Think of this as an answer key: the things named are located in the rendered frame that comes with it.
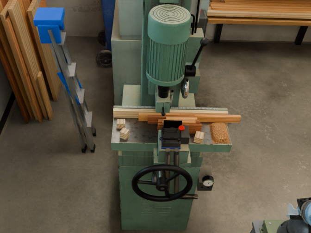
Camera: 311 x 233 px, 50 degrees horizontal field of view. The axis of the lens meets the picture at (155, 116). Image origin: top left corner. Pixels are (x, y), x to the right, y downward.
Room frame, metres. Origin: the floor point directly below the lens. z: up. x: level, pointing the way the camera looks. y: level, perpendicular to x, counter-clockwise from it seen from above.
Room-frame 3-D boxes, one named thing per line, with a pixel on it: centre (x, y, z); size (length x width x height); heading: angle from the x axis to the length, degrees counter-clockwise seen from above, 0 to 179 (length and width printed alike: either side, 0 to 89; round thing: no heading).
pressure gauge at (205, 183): (1.06, -0.30, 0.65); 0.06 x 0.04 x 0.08; 94
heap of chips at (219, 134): (1.18, -0.33, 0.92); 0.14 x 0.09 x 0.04; 4
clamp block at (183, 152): (1.06, -0.09, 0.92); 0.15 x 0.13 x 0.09; 94
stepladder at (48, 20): (1.83, 0.62, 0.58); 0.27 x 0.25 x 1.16; 97
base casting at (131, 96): (1.37, -0.02, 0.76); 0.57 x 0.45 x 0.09; 4
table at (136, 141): (1.15, -0.09, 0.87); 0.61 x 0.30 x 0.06; 94
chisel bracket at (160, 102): (1.27, -0.03, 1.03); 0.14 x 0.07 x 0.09; 4
